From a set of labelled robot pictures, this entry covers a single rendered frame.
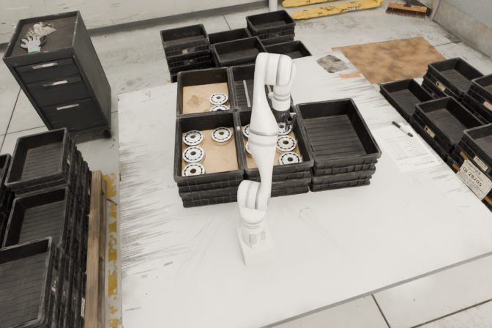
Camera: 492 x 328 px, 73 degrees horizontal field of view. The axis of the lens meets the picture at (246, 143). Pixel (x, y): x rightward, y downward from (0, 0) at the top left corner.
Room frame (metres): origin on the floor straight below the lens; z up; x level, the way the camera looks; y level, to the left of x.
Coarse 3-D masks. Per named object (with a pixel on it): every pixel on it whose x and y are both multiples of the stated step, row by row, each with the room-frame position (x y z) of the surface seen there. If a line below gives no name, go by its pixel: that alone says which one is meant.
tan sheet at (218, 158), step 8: (232, 128) 1.26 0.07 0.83; (208, 136) 1.21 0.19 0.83; (232, 136) 1.20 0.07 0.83; (208, 144) 1.15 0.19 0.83; (232, 144) 1.14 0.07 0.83; (208, 152) 1.10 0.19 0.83; (216, 152) 1.09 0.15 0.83; (224, 152) 1.09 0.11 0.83; (232, 152) 1.09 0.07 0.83; (208, 160) 1.04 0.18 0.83; (216, 160) 1.04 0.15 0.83; (224, 160) 1.04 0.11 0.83; (232, 160) 1.04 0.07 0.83; (208, 168) 0.99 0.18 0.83; (216, 168) 0.99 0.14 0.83; (224, 168) 0.99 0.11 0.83; (232, 168) 0.99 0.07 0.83
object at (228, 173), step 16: (224, 112) 1.27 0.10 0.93; (176, 128) 1.18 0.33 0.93; (176, 144) 1.08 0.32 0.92; (240, 144) 1.04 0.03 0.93; (176, 160) 0.97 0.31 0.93; (240, 160) 0.94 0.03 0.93; (176, 176) 0.88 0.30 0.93; (192, 176) 0.87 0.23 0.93; (208, 176) 0.87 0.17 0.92; (224, 176) 0.88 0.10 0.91
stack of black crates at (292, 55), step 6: (288, 42) 2.70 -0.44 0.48; (294, 42) 2.71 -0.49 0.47; (300, 42) 2.69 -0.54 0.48; (270, 48) 2.66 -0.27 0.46; (276, 48) 2.67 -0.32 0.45; (282, 48) 2.68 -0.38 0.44; (288, 48) 2.70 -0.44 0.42; (294, 48) 2.71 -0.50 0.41; (300, 48) 2.68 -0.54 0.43; (306, 48) 2.57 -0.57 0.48; (282, 54) 2.68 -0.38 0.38; (288, 54) 2.67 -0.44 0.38; (294, 54) 2.66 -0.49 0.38; (300, 54) 2.66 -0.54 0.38; (306, 54) 2.55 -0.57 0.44
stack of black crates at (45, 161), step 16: (64, 128) 1.60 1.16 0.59; (16, 144) 1.48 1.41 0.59; (32, 144) 1.55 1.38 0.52; (48, 144) 1.57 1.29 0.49; (64, 144) 1.46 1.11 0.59; (16, 160) 1.37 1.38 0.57; (32, 160) 1.44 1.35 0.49; (48, 160) 1.43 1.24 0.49; (64, 160) 1.36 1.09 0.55; (80, 160) 1.52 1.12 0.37; (16, 176) 1.28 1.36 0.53; (32, 176) 1.30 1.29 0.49; (48, 176) 1.21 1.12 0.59; (64, 176) 1.25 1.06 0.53; (80, 176) 1.42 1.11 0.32; (16, 192) 1.18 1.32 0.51; (32, 192) 1.19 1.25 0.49; (80, 192) 1.30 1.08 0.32
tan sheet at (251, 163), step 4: (292, 132) 1.20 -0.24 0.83; (292, 136) 1.17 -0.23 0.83; (244, 140) 1.17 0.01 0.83; (244, 144) 1.14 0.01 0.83; (276, 152) 1.07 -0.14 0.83; (296, 152) 1.06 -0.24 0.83; (276, 156) 1.05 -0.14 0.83; (300, 156) 1.04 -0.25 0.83; (248, 160) 1.03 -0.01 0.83; (252, 160) 1.03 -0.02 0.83; (276, 160) 1.02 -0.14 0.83; (248, 164) 1.01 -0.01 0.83; (252, 164) 1.00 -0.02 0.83; (276, 164) 1.00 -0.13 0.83
